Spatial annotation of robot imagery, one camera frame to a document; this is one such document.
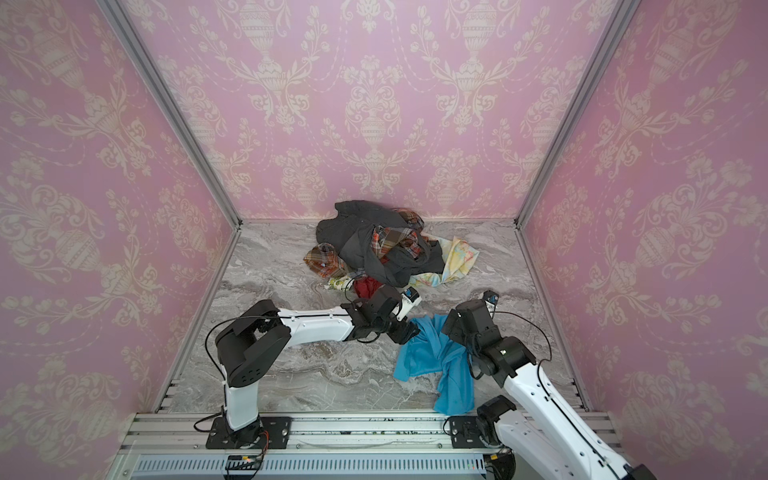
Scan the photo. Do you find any teal blue cloth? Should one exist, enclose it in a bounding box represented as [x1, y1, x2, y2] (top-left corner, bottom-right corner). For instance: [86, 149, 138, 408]
[393, 315, 475, 416]

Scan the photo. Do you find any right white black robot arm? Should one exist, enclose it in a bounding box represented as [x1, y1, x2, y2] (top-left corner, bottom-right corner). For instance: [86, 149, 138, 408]
[442, 299, 655, 479]

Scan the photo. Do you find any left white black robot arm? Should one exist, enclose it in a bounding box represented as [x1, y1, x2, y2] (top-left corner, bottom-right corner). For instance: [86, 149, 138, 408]
[206, 286, 422, 452]

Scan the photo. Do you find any dark red cloth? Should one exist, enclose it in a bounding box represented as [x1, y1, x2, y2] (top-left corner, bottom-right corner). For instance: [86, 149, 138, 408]
[352, 276, 383, 299]

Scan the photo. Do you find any pale yellow patterned cloth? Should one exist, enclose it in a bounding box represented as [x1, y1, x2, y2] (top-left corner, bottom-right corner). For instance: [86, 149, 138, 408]
[409, 235, 480, 287]

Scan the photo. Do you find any white green floral cloth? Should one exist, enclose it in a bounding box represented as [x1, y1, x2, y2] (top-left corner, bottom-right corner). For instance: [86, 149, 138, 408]
[326, 275, 354, 291]

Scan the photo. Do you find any red plaid cloth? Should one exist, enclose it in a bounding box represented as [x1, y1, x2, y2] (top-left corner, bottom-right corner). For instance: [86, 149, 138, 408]
[302, 208, 426, 280]

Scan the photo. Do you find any dark grey garment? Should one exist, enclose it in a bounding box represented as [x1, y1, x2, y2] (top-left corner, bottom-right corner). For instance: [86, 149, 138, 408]
[315, 200, 446, 289]

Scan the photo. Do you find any small black circuit board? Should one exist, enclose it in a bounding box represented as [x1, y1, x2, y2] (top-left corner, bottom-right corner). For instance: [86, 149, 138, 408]
[224, 455, 262, 474]

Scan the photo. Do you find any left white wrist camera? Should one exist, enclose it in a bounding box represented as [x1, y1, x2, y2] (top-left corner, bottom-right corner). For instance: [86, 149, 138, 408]
[396, 287, 422, 321]

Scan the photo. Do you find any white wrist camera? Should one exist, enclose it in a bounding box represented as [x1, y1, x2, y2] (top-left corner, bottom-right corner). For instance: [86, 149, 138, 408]
[482, 290, 500, 316]
[396, 287, 422, 321]

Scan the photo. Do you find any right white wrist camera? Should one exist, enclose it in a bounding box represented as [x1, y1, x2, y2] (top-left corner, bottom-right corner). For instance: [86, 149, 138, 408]
[482, 290, 500, 316]

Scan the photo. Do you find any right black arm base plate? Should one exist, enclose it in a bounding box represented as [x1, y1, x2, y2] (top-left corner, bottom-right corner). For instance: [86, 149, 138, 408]
[446, 416, 502, 449]

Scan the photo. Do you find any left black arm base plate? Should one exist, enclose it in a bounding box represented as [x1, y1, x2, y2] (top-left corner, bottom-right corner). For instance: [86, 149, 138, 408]
[205, 417, 292, 450]

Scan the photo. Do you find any aluminium front rail frame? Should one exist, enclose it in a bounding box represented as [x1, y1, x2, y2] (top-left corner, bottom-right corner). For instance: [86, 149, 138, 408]
[108, 410, 620, 479]

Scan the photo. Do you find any right aluminium corner post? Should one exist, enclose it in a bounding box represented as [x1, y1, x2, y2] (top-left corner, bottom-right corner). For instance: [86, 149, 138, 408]
[516, 0, 641, 231]

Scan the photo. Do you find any aluminium corner post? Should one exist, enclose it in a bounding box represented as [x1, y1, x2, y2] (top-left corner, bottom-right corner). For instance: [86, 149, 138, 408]
[96, 0, 242, 230]
[516, 0, 641, 231]

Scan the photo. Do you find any left aluminium corner post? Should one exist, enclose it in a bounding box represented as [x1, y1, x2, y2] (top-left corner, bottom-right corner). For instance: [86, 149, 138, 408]
[96, 0, 242, 230]

